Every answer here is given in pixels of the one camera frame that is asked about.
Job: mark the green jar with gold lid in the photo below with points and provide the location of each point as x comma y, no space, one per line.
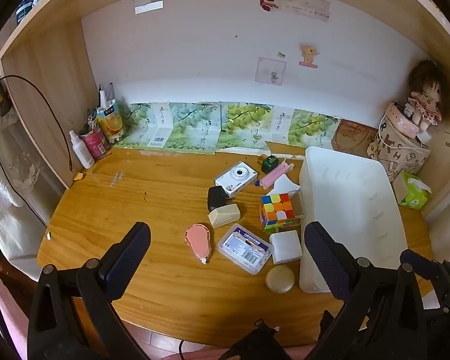
270,162

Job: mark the beige wedge-shaped box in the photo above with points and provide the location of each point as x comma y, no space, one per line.
223,215

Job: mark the pink round box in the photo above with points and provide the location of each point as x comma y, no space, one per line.
401,120

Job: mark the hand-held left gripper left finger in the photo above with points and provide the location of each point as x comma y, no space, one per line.
129,255

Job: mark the white plastic bin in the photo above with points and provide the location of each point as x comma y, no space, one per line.
345,195

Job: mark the pink tube bundle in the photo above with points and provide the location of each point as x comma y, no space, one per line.
275,174

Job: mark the white lace curtain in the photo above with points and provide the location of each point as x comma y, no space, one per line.
7,180

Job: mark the white spray bottle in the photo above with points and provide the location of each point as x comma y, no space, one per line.
83,153

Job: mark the small white box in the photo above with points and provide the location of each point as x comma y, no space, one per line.
423,137

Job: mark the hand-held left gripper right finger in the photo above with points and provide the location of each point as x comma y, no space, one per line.
326,258

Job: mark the small yellow piece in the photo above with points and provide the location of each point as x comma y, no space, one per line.
78,176

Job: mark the white square box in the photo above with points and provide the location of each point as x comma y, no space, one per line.
285,246

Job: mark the red wall sticker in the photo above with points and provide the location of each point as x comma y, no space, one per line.
268,3

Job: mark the white toy camera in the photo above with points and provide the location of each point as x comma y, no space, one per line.
234,178

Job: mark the letter-print fabric bag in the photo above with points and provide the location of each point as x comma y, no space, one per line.
390,150

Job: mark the brown cardboard panel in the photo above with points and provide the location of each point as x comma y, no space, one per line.
354,135

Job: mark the pink square wall sticker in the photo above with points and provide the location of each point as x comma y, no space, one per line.
270,71

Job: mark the clear plastic box with label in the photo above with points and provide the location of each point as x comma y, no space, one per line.
243,249

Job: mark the black power adapter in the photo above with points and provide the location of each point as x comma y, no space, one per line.
214,197

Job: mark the brown-haired rag doll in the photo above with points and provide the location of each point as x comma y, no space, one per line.
425,101

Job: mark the blue and white jar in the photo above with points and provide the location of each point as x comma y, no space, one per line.
24,11

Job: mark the colourful puzzle cube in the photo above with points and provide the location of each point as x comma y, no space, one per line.
277,212

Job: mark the green tissue pack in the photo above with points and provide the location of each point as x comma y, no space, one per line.
414,195

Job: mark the orange pony wall sticker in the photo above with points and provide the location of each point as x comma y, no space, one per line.
308,56

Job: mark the pink correction tape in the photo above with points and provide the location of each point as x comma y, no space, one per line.
197,240

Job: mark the red can pen holder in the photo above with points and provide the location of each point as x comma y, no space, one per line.
95,144

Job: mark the round beige compact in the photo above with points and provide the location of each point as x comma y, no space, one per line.
280,279

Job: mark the blue and white tube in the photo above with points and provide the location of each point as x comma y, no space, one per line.
92,120

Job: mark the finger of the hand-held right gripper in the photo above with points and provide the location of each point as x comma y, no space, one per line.
420,264

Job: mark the pink cloth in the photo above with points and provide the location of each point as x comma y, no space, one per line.
3,307

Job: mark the wooden desk hutch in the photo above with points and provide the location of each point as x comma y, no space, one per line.
41,63

